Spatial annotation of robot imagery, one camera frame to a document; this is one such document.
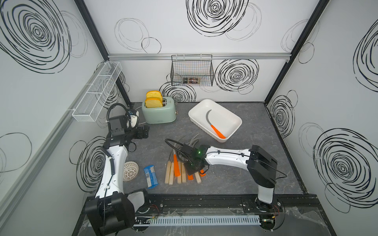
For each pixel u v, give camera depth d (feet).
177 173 2.69
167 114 3.27
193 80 2.90
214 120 3.47
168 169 2.77
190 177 2.67
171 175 2.71
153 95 3.17
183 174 2.70
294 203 2.47
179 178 2.65
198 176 2.63
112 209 1.25
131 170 2.77
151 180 2.64
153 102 3.08
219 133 3.27
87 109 2.33
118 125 1.90
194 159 2.13
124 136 1.79
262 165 1.53
